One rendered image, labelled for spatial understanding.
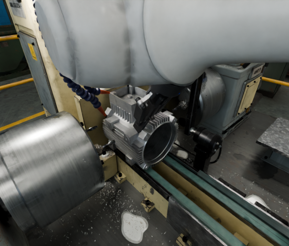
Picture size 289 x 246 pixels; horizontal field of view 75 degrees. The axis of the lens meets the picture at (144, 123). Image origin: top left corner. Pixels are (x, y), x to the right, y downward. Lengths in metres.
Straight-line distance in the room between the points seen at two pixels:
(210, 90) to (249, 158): 0.39
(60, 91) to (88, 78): 0.57
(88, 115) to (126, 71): 0.51
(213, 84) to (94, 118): 0.47
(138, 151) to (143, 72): 0.42
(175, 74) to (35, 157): 0.35
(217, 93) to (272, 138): 0.31
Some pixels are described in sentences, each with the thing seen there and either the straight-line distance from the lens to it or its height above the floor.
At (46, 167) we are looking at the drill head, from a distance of 0.44.
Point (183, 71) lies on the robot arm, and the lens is 0.16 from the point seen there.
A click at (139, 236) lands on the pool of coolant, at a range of 0.68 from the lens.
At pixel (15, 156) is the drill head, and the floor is 1.15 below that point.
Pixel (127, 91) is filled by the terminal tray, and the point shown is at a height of 1.13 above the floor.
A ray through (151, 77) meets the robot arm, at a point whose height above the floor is 1.36.
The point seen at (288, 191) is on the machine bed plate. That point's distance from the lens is 0.93.
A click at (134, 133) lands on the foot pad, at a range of 0.56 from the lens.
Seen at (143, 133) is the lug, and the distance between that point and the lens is 0.54.
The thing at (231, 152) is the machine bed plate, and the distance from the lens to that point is 0.99.
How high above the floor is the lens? 1.42
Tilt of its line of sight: 35 degrees down
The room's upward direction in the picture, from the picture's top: straight up
